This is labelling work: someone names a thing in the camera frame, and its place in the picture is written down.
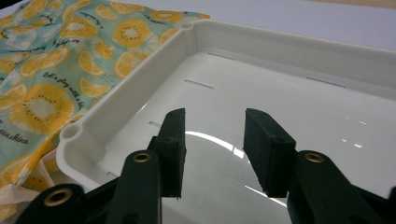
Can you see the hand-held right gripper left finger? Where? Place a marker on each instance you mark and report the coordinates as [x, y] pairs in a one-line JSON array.
[[171, 155]]

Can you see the white plastic tray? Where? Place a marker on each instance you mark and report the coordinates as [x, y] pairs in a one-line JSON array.
[[249, 77]]

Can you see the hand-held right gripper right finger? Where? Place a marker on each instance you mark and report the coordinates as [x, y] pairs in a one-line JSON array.
[[271, 149]]

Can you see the citrus print cloth bag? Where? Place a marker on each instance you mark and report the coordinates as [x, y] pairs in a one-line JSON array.
[[46, 62]]

